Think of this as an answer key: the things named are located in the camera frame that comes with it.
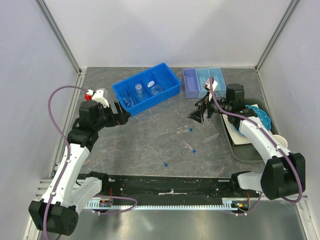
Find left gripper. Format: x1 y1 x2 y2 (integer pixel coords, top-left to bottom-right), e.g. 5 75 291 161
93 100 131 131

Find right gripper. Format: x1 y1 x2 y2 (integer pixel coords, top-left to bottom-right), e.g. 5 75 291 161
187 91 232 124

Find blue safety goggles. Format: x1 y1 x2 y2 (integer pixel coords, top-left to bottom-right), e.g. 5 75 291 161
122 88 136 109

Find clear glass jar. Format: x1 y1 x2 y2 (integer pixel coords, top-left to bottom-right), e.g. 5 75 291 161
135 83 146 102

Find red cap wash bottle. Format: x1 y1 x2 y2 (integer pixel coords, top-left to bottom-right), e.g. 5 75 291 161
84 93 93 101

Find glass flask white stopper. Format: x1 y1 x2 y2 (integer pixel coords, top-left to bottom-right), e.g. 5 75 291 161
147 80 164 95

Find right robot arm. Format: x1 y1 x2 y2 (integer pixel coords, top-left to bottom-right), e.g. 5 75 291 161
188 78 306 203

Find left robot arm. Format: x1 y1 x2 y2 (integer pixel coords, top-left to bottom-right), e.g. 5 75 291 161
28 100 131 239

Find clear well plate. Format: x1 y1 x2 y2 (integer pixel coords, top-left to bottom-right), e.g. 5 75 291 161
195 118 219 142

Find purple small tray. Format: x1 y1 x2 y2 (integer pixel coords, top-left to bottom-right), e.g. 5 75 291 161
182 68 200 99

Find blue divided plastic bin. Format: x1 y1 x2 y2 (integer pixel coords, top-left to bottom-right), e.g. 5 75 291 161
112 63 181 116

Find light blue right tray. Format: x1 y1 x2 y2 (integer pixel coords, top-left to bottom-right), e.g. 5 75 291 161
208 68 227 99

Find light blue tray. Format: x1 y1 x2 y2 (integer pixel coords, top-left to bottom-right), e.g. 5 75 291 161
208 68 227 99
196 68 213 99

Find light blue middle tray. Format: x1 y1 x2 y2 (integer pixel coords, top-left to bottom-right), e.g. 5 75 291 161
196 68 213 99

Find dark green tray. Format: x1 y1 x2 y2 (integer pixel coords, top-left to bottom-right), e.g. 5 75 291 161
220 98 278 163

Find blue dotted plate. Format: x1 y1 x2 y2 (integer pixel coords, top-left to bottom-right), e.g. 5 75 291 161
227 105 271 136

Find pink mug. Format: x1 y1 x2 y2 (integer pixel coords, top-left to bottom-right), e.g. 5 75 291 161
272 134 288 150

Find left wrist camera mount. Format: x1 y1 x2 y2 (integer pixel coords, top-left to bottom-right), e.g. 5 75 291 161
86 88 110 108

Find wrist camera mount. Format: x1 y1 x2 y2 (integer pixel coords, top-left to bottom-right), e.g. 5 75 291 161
86 88 110 108
202 78 219 92

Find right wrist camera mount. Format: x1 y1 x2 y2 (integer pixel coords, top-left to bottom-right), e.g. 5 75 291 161
202 78 219 92

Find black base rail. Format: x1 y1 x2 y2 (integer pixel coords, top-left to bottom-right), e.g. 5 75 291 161
77 171 258 207

